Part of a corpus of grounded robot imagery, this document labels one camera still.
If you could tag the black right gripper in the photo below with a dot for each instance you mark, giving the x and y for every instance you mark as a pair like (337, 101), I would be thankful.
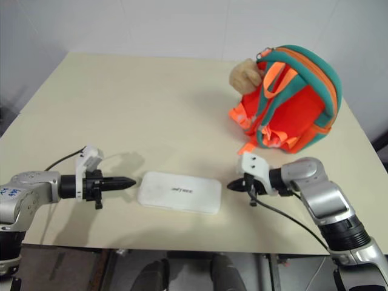
(252, 186)

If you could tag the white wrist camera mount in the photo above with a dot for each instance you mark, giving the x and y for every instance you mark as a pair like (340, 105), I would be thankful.
(91, 156)
(256, 165)

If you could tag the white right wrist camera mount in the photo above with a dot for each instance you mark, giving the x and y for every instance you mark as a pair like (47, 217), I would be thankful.
(256, 165)

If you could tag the white flat box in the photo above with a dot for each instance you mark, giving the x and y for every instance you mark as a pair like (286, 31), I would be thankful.
(179, 192)

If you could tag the brown board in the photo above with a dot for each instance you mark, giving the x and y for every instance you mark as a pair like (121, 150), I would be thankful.
(60, 268)

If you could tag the beige plush toy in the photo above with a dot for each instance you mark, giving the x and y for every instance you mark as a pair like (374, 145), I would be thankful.
(244, 75)

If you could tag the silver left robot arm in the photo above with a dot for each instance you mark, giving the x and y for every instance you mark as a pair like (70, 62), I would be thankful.
(33, 194)

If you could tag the orange and teal backpack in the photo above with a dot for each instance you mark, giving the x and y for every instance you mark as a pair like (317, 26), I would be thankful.
(297, 106)

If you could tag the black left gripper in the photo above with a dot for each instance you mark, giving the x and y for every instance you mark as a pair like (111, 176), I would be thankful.
(91, 186)

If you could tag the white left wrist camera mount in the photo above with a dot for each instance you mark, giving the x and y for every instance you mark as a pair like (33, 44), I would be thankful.
(91, 156)

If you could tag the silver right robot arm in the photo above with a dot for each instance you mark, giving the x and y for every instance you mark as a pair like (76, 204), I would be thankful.
(324, 197)

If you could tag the dark rounded shape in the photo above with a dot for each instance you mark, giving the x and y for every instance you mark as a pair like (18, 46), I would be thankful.
(228, 272)
(153, 276)

